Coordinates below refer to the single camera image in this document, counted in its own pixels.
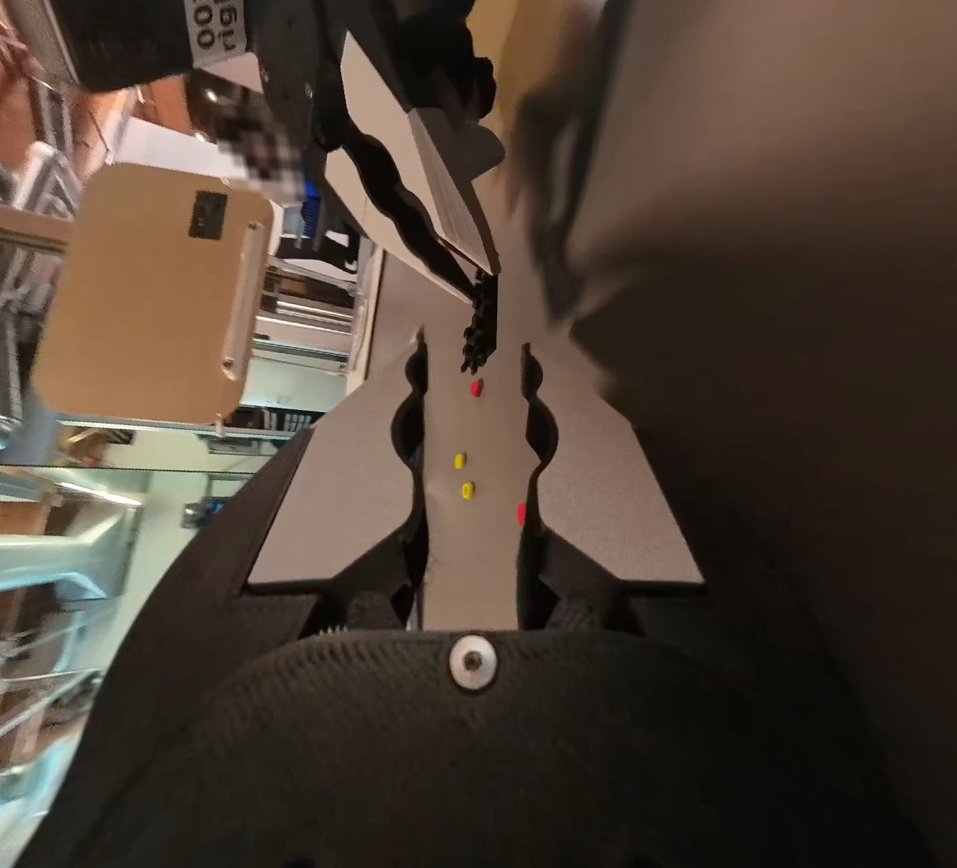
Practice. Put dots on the blue plastic rack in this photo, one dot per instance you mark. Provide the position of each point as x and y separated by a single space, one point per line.
308 214

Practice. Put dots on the light wooden table board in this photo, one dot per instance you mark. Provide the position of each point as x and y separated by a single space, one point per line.
149 300

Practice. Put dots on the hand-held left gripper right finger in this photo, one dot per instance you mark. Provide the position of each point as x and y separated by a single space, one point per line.
605 509

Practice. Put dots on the black lego plate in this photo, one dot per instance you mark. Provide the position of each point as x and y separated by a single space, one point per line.
480 322

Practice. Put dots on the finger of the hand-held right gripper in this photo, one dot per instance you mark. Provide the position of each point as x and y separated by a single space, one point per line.
456 210
342 191

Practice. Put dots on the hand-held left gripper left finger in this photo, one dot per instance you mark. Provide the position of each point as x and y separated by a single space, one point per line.
351 494

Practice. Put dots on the person's right hand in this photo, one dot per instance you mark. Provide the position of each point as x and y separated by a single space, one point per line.
448 72

